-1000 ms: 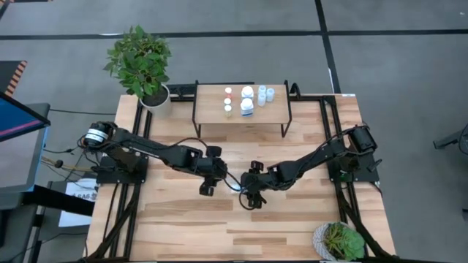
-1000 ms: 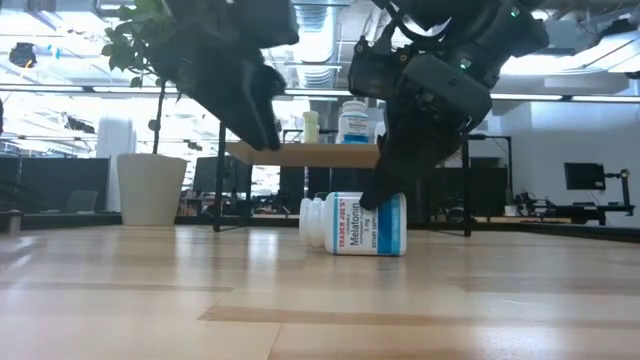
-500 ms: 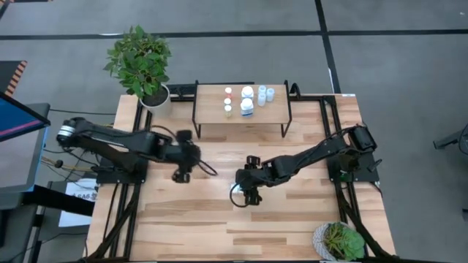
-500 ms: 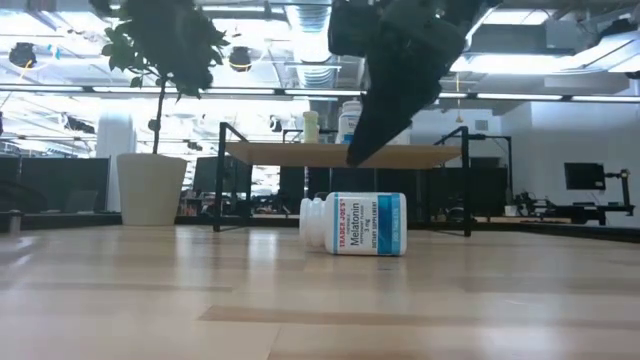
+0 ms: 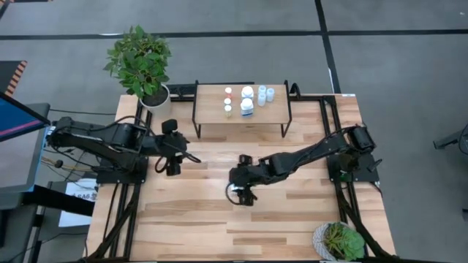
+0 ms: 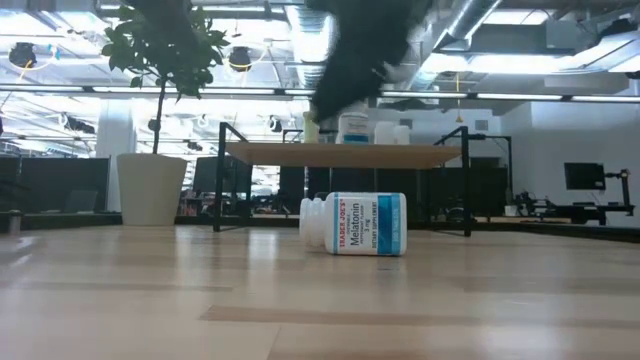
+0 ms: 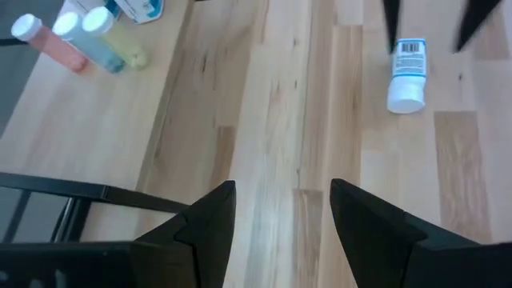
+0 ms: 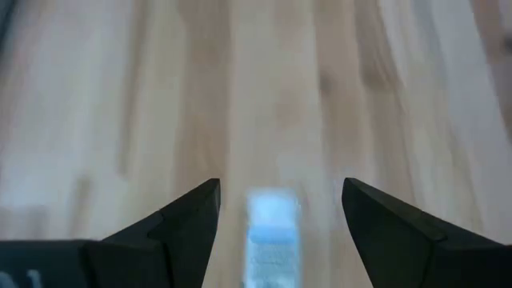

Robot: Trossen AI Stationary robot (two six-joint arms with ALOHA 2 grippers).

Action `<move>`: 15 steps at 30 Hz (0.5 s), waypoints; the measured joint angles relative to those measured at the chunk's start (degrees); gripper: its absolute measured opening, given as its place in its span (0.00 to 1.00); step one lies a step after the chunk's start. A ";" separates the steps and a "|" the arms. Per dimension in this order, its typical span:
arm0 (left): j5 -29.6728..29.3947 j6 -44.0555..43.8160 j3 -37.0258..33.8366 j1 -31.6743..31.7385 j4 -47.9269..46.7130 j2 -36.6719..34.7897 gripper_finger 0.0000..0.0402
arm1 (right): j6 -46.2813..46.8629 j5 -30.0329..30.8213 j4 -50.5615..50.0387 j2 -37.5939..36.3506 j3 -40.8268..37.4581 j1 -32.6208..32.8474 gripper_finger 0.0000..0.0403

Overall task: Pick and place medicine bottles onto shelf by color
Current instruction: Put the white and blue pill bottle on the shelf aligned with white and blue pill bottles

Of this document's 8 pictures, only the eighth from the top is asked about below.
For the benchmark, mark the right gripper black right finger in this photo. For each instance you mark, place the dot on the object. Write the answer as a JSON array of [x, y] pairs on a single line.
[[408, 252]]

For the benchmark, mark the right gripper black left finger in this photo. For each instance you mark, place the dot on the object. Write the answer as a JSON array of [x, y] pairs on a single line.
[[176, 248]]

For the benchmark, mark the white supplement bottle blue label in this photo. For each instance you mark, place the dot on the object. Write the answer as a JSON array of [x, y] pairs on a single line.
[[273, 240]]

